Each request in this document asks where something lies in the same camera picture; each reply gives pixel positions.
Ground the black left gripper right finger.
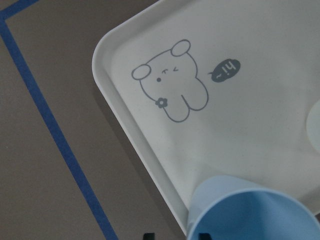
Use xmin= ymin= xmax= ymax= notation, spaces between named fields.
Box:
xmin=198 ymin=233 xmax=210 ymax=240

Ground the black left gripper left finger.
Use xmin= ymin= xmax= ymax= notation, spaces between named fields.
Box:
xmin=143 ymin=232 xmax=155 ymax=240

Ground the light blue plastic cup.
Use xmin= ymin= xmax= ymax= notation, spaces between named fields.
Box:
xmin=186 ymin=175 xmax=320 ymax=240

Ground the cream plastic tray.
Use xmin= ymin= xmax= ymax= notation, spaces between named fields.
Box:
xmin=92 ymin=0 xmax=320 ymax=232

